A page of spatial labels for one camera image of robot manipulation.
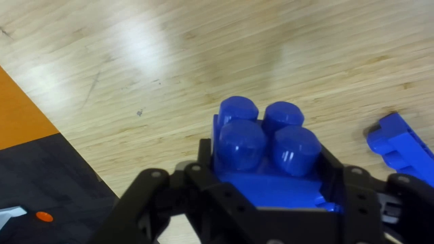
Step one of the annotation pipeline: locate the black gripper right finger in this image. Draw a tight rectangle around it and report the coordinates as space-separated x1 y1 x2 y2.
289 146 434 244

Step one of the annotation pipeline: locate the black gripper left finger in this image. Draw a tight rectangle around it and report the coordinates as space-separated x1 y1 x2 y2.
87 135 272 244

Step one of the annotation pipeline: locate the blue square building block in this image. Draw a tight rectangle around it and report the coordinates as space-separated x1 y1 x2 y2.
213 95 342 214

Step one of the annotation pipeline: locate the blue narrow building block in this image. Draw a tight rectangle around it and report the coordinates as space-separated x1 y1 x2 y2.
365 111 434 187

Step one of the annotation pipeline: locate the orange flat panel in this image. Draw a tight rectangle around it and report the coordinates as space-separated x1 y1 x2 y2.
0 66 61 152

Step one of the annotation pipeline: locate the orange clamp handle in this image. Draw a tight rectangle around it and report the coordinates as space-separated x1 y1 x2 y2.
34 210 55 224

